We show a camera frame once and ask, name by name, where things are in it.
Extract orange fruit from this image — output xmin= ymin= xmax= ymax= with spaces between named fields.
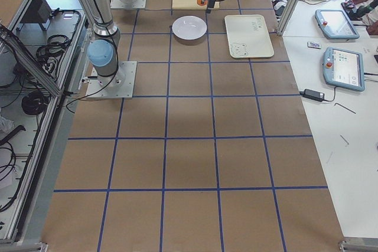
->
xmin=196 ymin=0 xmax=206 ymax=6

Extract white round plate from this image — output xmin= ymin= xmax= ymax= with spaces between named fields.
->
xmin=172 ymin=15 xmax=207 ymax=40

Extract cream bear tray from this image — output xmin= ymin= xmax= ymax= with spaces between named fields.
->
xmin=224 ymin=14 xmax=274 ymax=58

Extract upper teach pendant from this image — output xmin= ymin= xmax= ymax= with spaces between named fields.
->
xmin=314 ymin=9 xmax=360 ymax=40

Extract teach pendant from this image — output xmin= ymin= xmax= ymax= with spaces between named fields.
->
xmin=314 ymin=9 xmax=360 ymax=40
xmin=322 ymin=47 xmax=365 ymax=91

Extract black power adapter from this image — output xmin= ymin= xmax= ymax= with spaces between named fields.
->
xmin=299 ymin=89 xmax=325 ymax=102

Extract lower teach pendant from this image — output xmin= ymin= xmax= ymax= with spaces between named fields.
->
xmin=322 ymin=47 xmax=365 ymax=91

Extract black allen key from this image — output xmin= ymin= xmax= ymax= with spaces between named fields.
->
xmin=334 ymin=103 xmax=357 ymax=114

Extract aluminium side frame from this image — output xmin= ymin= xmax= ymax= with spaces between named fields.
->
xmin=1 ymin=8 xmax=92 ymax=251

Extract black coiled cables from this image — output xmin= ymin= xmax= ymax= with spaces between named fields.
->
xmin=21 ymin=89 xmax=48 ymax=116

